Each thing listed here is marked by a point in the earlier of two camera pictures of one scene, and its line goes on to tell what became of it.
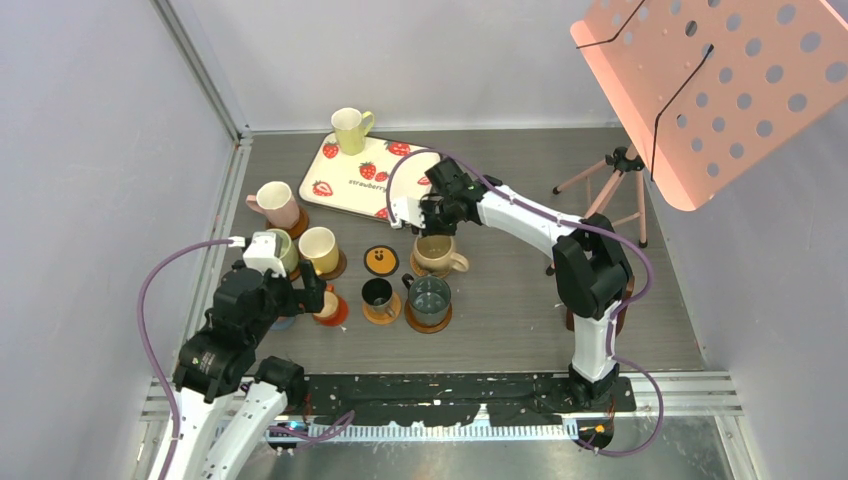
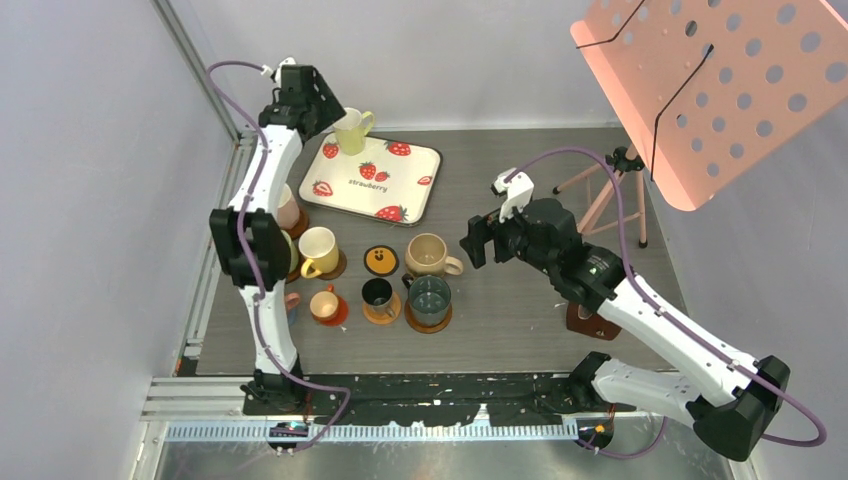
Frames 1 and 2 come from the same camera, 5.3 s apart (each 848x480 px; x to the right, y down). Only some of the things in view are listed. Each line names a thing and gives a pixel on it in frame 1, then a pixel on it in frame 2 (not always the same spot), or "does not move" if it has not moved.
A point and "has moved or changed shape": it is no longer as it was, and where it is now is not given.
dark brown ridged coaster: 427,329 does not move
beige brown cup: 435,254 has moved or changed shape
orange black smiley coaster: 382,261 does not move
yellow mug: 320,245 does not move
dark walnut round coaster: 340,268 does not move
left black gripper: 312,298 → 330,108
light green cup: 288,255 does not move
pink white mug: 276,200 does not move
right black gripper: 430,230 → 482,228
